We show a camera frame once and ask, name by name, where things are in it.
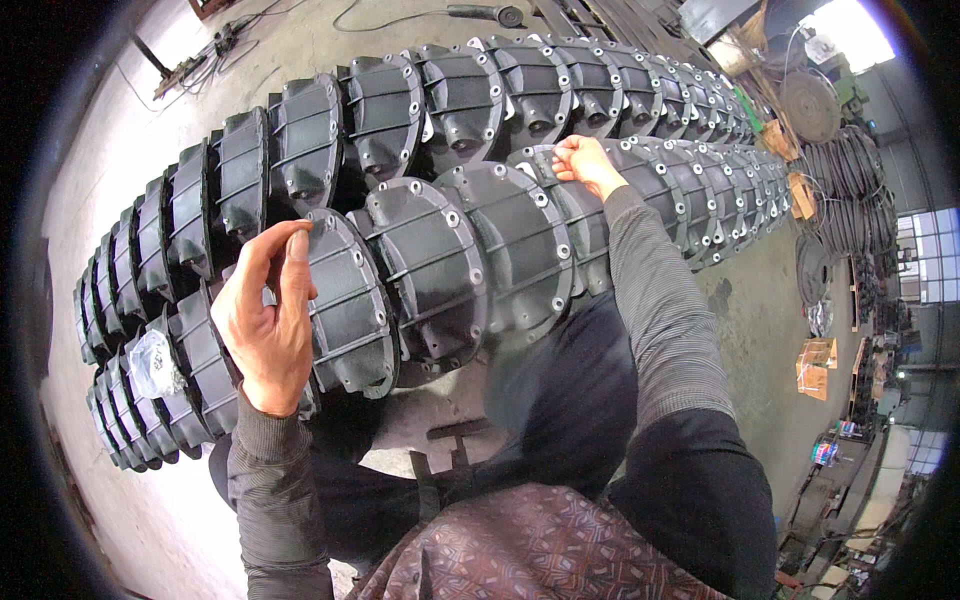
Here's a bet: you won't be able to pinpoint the person's right hand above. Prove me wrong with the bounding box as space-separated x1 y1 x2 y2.
551 135 630 204

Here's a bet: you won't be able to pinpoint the person's left hand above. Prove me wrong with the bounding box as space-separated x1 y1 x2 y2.
210 219 320 419

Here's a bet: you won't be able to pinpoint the black ribbed cover plate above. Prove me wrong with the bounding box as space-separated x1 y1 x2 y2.
508 144 615 298

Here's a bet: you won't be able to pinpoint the pile of steel profiles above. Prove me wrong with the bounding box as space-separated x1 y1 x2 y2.
528 0 706 60

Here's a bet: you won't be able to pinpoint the angle grinder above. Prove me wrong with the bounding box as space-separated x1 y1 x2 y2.
447 3 527 30

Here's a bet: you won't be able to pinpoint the row of black metal covers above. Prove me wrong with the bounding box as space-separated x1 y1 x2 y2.
72 33 760 369
84 135 795 474

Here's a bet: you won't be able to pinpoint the round metal disc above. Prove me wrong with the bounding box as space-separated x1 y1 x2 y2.
780 69 843 146

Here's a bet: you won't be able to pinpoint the dark round disc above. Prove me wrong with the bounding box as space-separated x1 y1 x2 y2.
795 232 834 309

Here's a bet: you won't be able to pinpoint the stacks of black rings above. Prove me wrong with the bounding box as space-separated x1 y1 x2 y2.
793 123 901 261

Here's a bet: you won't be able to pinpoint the black metal stand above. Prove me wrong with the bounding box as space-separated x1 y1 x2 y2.
426 417 494 471

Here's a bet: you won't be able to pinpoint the green machine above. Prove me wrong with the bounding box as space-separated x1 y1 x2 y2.
819 52 873 130

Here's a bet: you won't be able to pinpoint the bright window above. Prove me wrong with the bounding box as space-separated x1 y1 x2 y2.
798 0 898 75

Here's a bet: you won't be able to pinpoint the wooden crate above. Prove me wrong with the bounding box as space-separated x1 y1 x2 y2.
795 337 840 402

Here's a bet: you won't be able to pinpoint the cluttered workbench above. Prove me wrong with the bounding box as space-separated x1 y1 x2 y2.
847 255 925 438

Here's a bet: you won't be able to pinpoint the person's body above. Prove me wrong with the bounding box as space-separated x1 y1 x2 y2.
348 408 779 600

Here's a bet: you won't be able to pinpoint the black metal bar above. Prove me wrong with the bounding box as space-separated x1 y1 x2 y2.
131 33 174 81

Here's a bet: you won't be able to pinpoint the clear plastic bag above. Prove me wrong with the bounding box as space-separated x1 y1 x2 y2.
126 328 187 400

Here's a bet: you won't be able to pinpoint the black power cable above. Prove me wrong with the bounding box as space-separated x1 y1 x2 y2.
332 0 451 33

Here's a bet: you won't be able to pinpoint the metal tool with cables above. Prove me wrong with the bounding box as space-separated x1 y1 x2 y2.
152 18 261 103

